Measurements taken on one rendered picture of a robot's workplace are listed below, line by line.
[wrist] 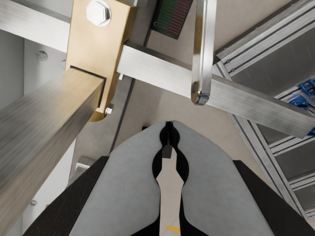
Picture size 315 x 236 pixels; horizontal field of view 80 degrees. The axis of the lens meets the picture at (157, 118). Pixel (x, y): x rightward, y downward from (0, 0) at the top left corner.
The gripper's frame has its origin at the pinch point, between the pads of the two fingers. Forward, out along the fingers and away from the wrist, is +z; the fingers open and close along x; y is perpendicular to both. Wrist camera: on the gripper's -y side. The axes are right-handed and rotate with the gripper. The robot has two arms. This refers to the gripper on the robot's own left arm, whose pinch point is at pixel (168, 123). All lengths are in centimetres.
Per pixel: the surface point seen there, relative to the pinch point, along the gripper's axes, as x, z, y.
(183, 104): 11, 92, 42
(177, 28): 1.4, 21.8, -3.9
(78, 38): -8.6, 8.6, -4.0
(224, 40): 29, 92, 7
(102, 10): -5.6, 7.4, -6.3
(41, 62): -26.9, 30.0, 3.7
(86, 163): -17.3, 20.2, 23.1
